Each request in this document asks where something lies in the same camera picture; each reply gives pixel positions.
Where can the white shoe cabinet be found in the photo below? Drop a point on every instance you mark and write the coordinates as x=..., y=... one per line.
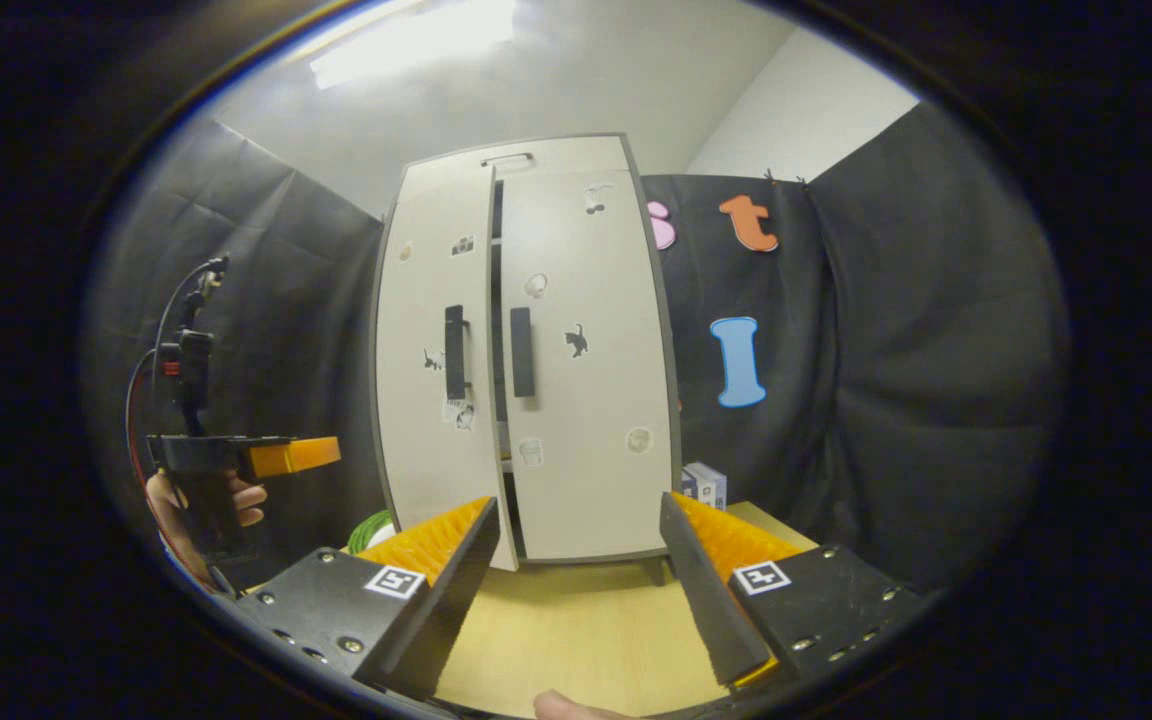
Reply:
x=586, y=450

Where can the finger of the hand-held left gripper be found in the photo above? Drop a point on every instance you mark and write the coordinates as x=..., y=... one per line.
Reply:
x=296, y=456

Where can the white cabinet drawer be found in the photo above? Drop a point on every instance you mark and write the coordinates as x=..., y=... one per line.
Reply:
x=576, y=155

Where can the white shoe cabinet door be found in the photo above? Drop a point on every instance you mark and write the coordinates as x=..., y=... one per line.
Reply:
x=416, y=450
x=596, y=480

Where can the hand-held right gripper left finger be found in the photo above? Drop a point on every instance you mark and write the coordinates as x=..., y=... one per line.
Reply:
x=446, y=610

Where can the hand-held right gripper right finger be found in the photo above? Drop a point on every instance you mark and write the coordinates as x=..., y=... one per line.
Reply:
x=716, y=610

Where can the blue and white small box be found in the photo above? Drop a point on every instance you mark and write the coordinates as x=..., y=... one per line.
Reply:
x=706, y=485

